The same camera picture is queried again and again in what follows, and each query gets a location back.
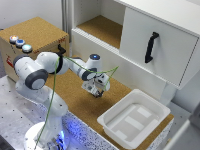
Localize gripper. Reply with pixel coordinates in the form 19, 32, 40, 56
82, 72, 111, 96

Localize white cabinet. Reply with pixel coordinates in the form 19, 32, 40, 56
70, 0, 200, 108

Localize white plastic box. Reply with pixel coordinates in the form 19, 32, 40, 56
96, 88, 172, 150

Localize white sliding door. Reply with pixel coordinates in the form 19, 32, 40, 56
118, 6, 200, 90

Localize wooden drawer box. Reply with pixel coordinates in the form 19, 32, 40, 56
0, 16, 71, 83

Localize green button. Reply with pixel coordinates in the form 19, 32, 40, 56
21, 43, 34, 54

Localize blue button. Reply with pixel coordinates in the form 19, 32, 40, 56
15, 38, 26, 48

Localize red button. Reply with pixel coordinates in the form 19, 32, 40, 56
8, 35, 19, 44

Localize green cable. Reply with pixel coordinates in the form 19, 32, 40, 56
33, 55, 120, 150

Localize black drawer handle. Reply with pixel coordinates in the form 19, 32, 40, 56
56, 43, 67, 56

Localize black door handle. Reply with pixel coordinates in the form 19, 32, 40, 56
144, 31, 160, 64

